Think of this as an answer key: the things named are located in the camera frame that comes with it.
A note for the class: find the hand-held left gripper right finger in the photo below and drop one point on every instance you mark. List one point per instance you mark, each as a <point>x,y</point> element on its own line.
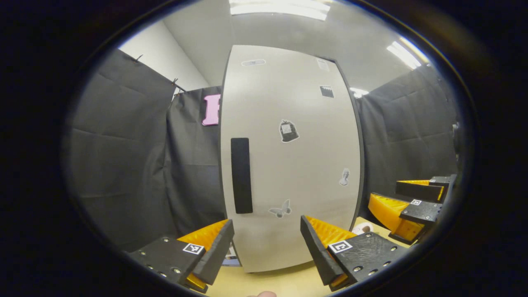
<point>315,247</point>

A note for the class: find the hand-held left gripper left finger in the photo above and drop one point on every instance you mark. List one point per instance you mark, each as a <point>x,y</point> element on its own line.
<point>220,247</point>

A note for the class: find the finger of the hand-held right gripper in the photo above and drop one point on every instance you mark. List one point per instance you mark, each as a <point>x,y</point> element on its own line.
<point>420,211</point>
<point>416,190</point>

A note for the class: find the beige cabinet door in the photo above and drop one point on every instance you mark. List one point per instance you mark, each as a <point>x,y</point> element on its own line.
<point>288,173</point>

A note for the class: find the small blue white object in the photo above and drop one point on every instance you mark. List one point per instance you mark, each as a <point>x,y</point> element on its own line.
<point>232,258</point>

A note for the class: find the pink white plush toy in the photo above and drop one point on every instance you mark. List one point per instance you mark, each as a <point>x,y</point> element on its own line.
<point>363,228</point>

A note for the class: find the long ceiling light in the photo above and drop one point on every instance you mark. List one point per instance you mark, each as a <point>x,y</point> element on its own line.
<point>406,53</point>

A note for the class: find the small distant ceiling light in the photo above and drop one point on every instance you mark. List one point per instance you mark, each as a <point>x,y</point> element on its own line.
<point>359,92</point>

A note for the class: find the black backdrop cloth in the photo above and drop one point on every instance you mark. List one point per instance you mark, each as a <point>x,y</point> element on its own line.
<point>123,156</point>

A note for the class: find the large ceiling light panel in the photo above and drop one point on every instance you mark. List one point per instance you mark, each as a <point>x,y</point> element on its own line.
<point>280,8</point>

